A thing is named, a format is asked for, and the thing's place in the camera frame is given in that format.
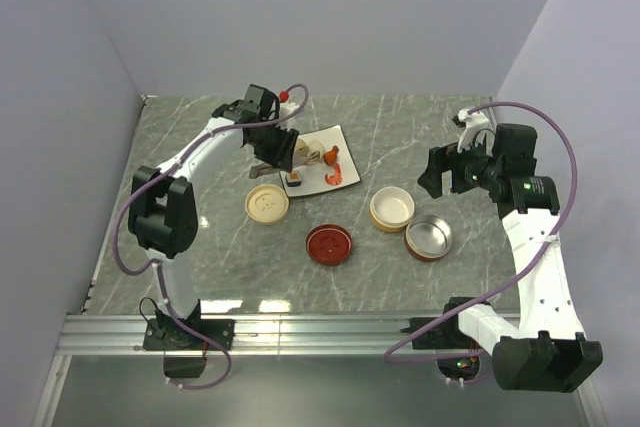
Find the white square plate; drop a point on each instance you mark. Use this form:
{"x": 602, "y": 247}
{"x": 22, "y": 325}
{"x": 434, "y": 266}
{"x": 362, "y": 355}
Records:
{"x": 314, "y": 175}

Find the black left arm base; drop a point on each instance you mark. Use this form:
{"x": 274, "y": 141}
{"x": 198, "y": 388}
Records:
{"x": 186, "y": 350}

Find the salmon sushi roll toy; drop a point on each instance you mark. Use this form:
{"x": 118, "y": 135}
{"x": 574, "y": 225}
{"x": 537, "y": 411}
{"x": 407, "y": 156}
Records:
{"x": 293, "y": 179}

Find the steel-lined red bowl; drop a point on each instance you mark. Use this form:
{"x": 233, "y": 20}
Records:
{"x": 428, "y": 238}

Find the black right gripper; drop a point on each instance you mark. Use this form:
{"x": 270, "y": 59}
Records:
{"x": 445, "y": 158}

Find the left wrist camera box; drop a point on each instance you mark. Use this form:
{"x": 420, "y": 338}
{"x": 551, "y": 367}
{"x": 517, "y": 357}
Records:
{"x": 261, "y": 99}

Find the steamed bun toy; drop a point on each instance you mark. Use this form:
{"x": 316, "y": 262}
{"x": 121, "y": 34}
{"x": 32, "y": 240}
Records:
{"x": 301, "y": 148}

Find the white egg toy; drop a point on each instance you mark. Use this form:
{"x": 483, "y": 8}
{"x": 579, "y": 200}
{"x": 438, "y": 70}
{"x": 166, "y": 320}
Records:
{"x": 315, "y": 149}

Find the beige white-lined bowl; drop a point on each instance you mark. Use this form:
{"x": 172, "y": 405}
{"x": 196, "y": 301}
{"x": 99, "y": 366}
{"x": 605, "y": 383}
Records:
{"x": 391, "y": 209}

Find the red shrimp toy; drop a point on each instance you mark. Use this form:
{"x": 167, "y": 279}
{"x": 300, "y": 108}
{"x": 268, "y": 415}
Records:
{"x": 334, "y": 178}

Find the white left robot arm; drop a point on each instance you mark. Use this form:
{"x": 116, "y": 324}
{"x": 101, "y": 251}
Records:
{"x": 161, "y": 212}

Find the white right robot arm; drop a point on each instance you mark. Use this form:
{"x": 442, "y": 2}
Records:
{"x": 548, "y": 350}

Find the metal food tongs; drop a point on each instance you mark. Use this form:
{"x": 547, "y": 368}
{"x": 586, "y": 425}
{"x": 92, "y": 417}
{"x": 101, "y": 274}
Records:
{"x": 260, "y": 170}

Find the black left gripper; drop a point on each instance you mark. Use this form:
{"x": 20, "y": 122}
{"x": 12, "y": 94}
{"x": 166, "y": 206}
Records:
{"x": 286, "y": 149}

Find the beige round lid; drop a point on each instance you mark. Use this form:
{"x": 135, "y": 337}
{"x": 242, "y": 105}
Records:
{"x": 266, "y": 204}

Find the red round lid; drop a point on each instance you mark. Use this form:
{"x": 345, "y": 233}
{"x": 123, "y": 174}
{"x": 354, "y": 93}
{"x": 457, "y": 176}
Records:
{"x": 329, "y": 244}

